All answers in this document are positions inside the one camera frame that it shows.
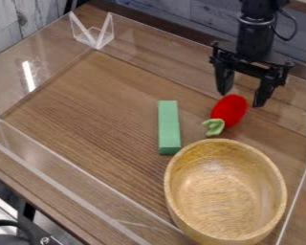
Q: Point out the clear acrylic tray wall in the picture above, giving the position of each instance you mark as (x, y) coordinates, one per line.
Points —
(93, 210)

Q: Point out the wooden oval bowl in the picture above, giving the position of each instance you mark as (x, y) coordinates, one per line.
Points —
(226, 192)

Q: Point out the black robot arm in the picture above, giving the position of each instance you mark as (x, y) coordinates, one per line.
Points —
(264, 9)

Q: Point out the green rectangular block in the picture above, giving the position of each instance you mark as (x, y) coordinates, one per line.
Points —
(170, 132)

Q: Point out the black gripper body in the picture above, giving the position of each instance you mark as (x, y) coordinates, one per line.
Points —
(250, 56)

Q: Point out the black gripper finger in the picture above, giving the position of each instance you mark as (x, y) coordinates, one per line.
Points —
(224, 77)
(264, 92)

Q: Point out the red plush strawberry toy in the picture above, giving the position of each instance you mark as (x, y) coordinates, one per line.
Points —
(227, 114)

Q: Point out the black equipment under table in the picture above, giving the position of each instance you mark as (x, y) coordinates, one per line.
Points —
(29, 234)

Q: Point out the clear acrylic corner bracket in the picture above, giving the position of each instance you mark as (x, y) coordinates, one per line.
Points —
(94, 37)

